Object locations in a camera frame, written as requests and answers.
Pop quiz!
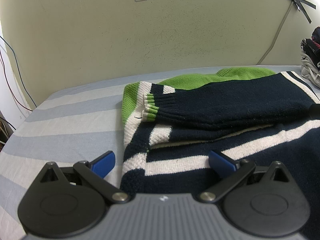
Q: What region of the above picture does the green navy white knit sweater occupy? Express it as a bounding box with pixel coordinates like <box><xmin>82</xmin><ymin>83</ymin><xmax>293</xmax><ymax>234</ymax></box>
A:
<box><xmin>120</xmin><ymin>68</ymin><xmax>319</xmax><ymax>239</ymax></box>

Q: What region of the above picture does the pile of dark patterned clothes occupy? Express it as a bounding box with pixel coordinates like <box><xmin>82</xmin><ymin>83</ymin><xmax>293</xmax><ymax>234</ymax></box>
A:
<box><xmin>300</xmin><ymin>27</ymin><xmax>320</xmax><ymax>69</ymax></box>

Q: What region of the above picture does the blue white striped bed sheet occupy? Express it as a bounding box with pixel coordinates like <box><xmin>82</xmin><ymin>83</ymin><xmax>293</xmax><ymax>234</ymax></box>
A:
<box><xmin>1</xmin><ymin>66</ymin><xmax>300</xmax><ymax>239</ymax></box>

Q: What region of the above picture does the white garment under pile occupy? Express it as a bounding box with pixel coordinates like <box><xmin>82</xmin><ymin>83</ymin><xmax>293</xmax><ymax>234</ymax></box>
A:
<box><xmin>300</xmin><ymin>51</ymin><xmax>320</xmax><ymax>88</ymax></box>

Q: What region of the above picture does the red wall cable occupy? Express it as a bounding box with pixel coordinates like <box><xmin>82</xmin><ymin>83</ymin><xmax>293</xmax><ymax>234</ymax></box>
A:
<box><xmin>0</xmin><ymin>49</ymin><xmax>34</xmax><ymax>112</ymax></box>

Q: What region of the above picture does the blue wall cable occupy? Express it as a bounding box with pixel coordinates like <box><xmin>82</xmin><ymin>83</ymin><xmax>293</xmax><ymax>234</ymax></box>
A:
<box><xmin>0</xmin><ymin>35</ymin><xmax>38</xmax><ymax>108</ymax></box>

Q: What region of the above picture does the grey wall cable conduit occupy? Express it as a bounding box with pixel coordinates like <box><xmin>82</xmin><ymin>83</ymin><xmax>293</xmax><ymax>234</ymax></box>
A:
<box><xmin>256</xmin><ymin>0</ymin><xmax>294</xmax><ymax>66</ymax></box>

